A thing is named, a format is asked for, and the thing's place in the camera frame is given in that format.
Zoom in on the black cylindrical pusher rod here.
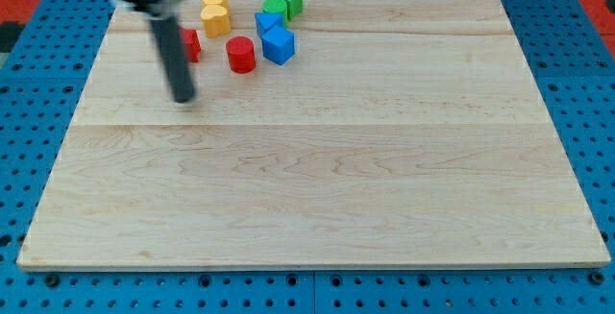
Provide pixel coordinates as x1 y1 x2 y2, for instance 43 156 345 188
150 15 195 104

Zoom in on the red star block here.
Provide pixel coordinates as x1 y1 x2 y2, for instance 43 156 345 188
180 28 201 62

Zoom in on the yellow heart block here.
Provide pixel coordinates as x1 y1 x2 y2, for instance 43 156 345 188
200 5 232 38

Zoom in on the red cylinder block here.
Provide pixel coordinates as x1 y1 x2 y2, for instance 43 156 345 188
226 36 256 74

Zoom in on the blue triangle block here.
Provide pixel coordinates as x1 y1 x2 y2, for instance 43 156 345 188
255 12 283 37

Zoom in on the green cylinder block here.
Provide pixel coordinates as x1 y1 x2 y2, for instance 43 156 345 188
261 0 288 27

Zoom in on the blue cube block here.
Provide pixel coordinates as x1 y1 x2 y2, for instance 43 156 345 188
261 26 295 65

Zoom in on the wooden board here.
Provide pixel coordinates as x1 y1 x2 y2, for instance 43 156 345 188
17 0 610 272

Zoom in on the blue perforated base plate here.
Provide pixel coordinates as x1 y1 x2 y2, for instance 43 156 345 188
1 0 614 313

